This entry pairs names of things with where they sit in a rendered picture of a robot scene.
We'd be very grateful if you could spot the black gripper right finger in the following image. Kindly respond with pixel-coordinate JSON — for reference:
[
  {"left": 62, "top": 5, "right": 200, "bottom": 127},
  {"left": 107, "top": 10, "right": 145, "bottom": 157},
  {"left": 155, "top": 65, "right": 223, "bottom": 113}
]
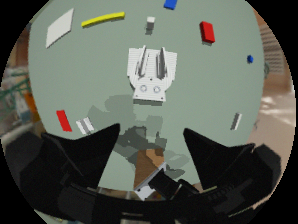
[{"left": 182, "top": 128, "right": 255, "bottom": 190}]

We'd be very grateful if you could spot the small blue cube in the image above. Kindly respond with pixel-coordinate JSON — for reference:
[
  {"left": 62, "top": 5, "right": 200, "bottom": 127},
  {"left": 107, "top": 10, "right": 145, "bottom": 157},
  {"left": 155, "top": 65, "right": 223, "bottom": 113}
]
[{"left": 247, "top": 55, "right": 253, "bottom": 63}]

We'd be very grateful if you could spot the blue rectangular block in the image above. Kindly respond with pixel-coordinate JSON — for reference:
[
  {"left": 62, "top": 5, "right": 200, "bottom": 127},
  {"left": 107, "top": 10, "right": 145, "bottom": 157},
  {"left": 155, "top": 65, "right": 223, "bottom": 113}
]
[{"left": 164, "top": 0, "right": 177, "bottom": 10}]

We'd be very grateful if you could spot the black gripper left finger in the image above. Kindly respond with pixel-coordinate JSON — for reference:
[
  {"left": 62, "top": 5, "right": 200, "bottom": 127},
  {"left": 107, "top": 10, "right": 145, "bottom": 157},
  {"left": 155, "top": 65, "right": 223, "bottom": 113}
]
[{"left": 40, "top": 123, "right": 121, "bottom": 190}]

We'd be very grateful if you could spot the yellow curved bar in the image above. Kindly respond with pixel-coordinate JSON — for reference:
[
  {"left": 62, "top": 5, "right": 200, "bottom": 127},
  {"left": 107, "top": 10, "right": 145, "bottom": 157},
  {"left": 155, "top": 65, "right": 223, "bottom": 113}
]
[{"left": 81, "top": 12, "right": 125, "bottom": 28}]

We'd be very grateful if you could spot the small white cube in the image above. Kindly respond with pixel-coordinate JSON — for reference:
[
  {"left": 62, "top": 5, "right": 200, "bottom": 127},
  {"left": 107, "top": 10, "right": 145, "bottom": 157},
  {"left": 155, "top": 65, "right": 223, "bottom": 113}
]
[{"left": 148, "top": 16, "right": 156, "bottom": 30}]

